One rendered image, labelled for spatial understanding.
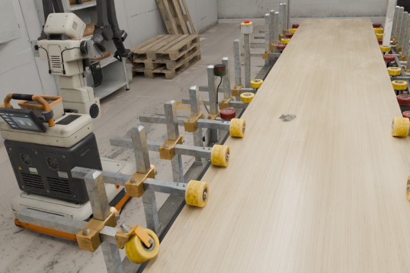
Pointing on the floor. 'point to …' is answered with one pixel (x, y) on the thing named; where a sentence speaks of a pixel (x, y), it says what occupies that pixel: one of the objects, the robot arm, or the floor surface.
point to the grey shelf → (113, 69)
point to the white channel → (391, 5)
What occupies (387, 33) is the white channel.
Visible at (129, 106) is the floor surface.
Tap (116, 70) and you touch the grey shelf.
